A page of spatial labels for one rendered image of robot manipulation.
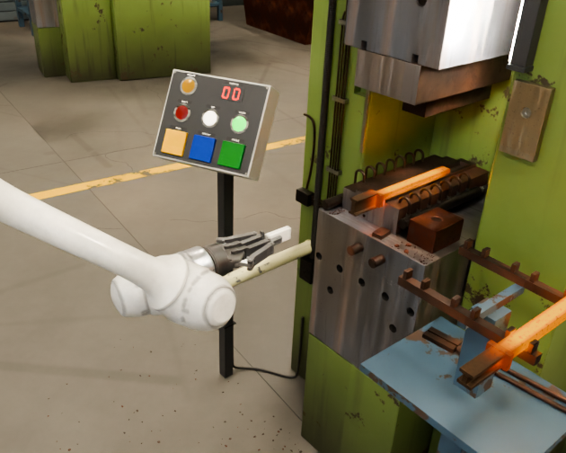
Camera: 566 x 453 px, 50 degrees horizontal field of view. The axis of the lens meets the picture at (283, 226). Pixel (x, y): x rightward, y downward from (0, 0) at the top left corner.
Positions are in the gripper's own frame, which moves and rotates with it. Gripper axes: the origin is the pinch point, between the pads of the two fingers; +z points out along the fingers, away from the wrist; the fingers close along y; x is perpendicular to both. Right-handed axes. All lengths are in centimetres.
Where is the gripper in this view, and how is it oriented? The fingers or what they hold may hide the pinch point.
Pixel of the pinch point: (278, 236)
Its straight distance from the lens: 142.8
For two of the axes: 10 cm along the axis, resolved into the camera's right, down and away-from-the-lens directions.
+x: 0.4, -8.7, -4.8
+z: 7.6, -2.9, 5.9
